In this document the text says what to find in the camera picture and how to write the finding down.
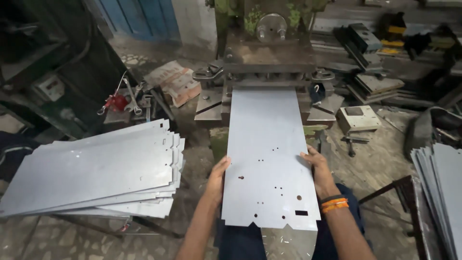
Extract person's left hand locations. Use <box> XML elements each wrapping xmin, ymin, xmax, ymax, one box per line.
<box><xmin>205</xmin><ymin>156</ymin><xmax>232</xmax><ymax>208</ymax></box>

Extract person's right hand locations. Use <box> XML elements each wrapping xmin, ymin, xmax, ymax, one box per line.
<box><xmin>300</xmin><ymin>145</ymin><xmax>341</xmax><ymax>201</ymax></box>

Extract punched grey metal sheet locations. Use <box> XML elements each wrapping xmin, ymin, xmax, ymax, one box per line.
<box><xmin>221</xmin><ymin>89</ymin><xmax>321</xmax><ymax>232</ymax></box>

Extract orange thread wristband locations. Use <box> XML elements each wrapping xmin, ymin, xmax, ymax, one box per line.
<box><xmin>321</xmin><ymin>198</ymin><xmax>349</xmax><ymax>214</ymax></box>

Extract person's dark blue trousers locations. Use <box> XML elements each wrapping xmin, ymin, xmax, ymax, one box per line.
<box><xmin>215</xmin><ymin>183</ymin><xmax>365</xmax><ymax>260</ymax></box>

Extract dark metal stand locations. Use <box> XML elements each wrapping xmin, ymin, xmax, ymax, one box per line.
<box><xmin>358</xmin><ymin>175</ymin><xmax>430</xmax><ymax>260</ymax></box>

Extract torn cardboard box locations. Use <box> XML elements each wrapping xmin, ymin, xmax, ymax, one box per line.
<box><xmin>144</xmin><ymin>60</ymin><xmax>201</xmax><ymax>108</ymax></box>

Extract pile of steel die blocks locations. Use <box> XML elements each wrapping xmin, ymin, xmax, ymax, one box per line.
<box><xmin>312</xmin><ymin>22</ymin><xmax>405</xmax><ymax>105</ymax></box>

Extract silver open-end spanner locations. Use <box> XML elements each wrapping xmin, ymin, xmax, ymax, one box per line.
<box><xmin>122</xmin><ymin>77</ymin><xmax>143</xmax><ymax>116</ymax></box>

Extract stack of notched metal sheets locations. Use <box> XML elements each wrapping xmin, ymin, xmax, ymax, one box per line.
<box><xmin>0</xmin><ymin>118</ymin><xmax>186</xmax><ymax>219</ymax></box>

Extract dark grey sack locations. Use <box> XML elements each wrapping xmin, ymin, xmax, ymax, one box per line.
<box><xmin>404</xmin><ymin>106</ymin><xmax>462</xmax><ymax>161</ymax></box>

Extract stack of plain metal sheets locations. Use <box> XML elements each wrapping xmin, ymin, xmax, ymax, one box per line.
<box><xmin>410</xmin><ymin>143</ymin><xmax>462</xmax><ymax>260</ymax></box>

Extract green press machine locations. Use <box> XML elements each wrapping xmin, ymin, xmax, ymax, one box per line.
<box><xmin>192</xmin><ymin>0</ymin><xmax>345</xmax><ymax>127</ymax></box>

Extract red oil can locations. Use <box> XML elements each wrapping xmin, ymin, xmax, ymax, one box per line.
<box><xmin>97</xmin><ymin>71</ymin><xmax>130</xmax><ymax>116</ymax></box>

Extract blue door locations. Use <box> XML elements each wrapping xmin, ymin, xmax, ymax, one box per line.
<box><xmin>95</xmin><ymin>0</ymin><xmax>181</xmax><ymax>42</ymax></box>

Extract dark green machine with meter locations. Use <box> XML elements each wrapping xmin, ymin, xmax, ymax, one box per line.
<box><xmin>0</xmin><ymin>0</ymin><xmax>134</xmax><ymax>141</ymax></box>

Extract black handled hammer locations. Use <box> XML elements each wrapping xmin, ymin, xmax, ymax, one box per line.
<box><xmin>341</xmin><ymin>135</ymin><xmax>371</xmax><ymax>158</ymax></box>

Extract small beige switch box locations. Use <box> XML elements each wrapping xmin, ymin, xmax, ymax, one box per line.
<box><xmin>336</xmin><ymin>105</ymin><xmax>382</xmax><ymax>134</ymax></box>

